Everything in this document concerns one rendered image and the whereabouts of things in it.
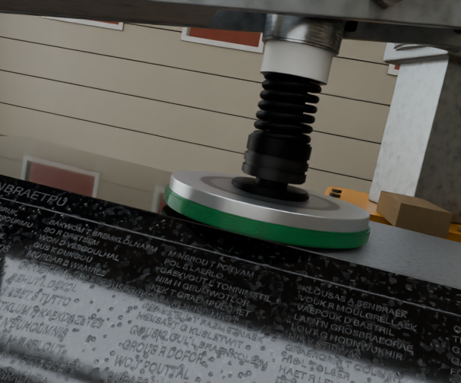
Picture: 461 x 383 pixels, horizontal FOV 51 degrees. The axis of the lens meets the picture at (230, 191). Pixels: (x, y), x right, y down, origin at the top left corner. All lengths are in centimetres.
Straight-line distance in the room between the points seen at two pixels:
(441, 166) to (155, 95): 618
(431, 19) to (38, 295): 43
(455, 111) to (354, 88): 542
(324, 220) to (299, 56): 16
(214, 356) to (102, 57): 730
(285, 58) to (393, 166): 85
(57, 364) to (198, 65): 668
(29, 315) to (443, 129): 101
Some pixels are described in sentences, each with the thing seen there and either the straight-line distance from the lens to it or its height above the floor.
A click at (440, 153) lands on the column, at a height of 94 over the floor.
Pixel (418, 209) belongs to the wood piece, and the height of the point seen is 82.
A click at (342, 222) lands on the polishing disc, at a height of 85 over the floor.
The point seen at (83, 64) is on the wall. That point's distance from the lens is 775.
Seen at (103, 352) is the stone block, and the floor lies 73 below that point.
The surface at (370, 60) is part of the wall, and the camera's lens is 669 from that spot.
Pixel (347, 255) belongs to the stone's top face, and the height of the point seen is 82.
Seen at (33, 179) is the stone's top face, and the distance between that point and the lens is 54.
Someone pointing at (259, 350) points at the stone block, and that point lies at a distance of 39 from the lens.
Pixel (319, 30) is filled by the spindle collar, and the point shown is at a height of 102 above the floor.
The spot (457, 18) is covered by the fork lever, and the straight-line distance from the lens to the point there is 52.
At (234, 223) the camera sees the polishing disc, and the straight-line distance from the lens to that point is 41.
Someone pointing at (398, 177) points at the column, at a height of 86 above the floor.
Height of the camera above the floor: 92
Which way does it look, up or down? 8 degrees down
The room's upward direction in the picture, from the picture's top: 11 degrees clockwise
